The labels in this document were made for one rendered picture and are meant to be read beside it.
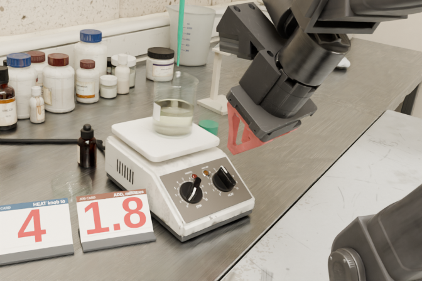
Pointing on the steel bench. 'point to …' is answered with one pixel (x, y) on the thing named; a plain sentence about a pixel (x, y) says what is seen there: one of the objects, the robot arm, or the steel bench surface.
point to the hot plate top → (155, 149)
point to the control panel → (199, 209)
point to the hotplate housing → (154, 167)
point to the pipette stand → (217, 82)
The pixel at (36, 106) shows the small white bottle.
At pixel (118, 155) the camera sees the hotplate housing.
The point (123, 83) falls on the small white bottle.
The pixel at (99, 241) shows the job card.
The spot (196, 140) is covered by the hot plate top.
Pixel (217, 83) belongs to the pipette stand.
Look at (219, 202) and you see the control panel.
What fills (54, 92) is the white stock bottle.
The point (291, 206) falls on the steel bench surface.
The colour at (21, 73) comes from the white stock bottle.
